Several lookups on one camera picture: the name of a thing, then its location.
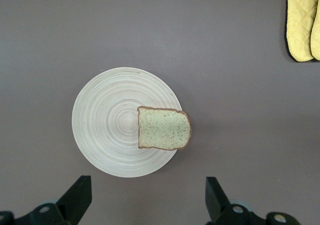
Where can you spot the slice of brown-crust bread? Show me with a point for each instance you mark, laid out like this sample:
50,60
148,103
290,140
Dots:
162,130

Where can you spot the brown table cover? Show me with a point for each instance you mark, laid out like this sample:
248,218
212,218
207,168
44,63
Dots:
50,35

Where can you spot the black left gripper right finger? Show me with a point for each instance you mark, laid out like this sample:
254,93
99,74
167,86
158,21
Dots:
217,205

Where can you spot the yellow quilted oven mitt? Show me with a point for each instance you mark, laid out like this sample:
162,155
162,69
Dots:
298,22
317,42

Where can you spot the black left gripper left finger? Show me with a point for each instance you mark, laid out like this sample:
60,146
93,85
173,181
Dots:
72,205

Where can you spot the round light wooden plate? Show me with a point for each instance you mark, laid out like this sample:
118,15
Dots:
107,122

